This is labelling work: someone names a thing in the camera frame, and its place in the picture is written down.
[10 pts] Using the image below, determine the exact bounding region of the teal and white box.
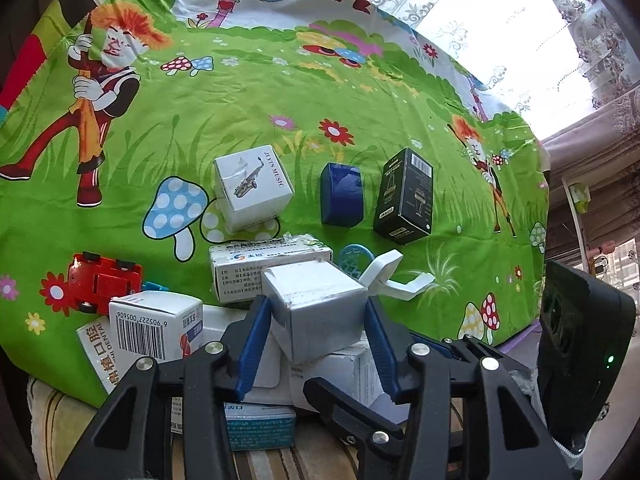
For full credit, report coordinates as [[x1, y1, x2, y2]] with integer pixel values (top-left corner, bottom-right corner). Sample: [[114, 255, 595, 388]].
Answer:
[[223, 404, 297, 452]]

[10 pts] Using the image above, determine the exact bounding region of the dark blue box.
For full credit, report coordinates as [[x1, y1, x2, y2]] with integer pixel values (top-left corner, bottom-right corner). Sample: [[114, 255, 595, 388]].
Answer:
[[320, 162, 365, 227]]

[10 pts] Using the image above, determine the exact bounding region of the purple cardboard box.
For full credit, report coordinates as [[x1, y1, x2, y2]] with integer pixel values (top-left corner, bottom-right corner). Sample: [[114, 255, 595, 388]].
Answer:
[[499, 322, 544, 362]]

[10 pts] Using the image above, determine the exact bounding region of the white box with grey text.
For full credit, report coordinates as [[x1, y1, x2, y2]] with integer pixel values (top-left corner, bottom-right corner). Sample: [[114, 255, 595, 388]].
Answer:
[[289, 342, 383, 413]]

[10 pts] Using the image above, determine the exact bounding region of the white box with red print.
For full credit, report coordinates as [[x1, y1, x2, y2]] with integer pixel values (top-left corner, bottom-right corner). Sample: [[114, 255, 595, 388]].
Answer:
[[108, 290, 204, 362]]

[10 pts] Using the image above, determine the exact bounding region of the green cartoon printed blanket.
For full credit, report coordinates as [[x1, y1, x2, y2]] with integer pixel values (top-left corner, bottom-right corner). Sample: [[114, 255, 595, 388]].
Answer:
[[0, 0, 551, 411]]

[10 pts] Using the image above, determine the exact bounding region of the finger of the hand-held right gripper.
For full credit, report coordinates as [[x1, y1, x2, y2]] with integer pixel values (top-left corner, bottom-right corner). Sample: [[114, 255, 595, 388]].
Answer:
[[441, 335, 532, 377], [303, 377, 405, 458]]

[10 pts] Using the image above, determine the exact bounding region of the plain white cube box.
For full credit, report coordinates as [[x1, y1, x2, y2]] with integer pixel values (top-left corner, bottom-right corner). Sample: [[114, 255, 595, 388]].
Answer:
[[261, 259, 370, 365]]

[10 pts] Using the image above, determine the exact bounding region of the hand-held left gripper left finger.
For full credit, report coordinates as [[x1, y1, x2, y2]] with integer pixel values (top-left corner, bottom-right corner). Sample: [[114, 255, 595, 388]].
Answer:
[[57, 295, 274, 480]]

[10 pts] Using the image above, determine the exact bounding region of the white box with red lettering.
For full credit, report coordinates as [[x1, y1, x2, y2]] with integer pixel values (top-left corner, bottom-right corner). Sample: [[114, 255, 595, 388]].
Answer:
[[76, 314, 132, 395]]

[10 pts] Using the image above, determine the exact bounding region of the white lace curtain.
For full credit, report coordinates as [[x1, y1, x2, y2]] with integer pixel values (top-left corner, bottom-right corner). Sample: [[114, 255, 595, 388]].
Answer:
[[345, 0, 640, 133]]

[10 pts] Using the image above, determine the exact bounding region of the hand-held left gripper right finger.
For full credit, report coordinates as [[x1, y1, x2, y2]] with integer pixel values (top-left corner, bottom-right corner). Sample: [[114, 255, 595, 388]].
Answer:
[[364, 297, 574, 480]]

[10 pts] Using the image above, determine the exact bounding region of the green tissue pack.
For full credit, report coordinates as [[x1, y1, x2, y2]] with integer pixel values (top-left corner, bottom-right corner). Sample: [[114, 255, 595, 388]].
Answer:
[[569, 181, 592, 217]]

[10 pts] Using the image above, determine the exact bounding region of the mauve heavy curtain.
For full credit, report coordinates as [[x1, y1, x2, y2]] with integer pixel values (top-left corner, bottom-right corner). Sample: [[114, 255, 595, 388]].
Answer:
[[542, 102, 640, 263]]

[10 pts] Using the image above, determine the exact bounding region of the striped beige pillow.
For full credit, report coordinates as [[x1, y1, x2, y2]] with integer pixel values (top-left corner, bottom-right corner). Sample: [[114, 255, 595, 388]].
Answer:
[[27, 374, 463, 480]]

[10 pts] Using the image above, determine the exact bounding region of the white plastic hook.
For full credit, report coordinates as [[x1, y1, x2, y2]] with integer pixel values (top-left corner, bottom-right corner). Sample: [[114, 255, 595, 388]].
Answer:
[[359, 249, 437, 303]]

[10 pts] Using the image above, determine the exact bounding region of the white medicine box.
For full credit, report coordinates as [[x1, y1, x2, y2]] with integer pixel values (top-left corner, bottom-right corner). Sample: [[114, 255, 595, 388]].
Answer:
[[208, 237, 334, 305]]

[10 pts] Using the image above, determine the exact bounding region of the red toy car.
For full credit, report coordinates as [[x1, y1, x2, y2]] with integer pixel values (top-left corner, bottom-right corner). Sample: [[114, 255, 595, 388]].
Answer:
[[66, 251, 145, 315]]

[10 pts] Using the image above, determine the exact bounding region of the black box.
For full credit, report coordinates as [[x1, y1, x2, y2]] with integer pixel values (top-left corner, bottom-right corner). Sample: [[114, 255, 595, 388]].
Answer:
[[372, 147, 435, 246]]

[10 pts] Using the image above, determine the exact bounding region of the white box with saxophone print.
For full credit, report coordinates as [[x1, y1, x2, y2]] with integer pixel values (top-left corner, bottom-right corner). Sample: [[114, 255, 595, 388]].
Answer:
[[213, 144, 294, 234]]

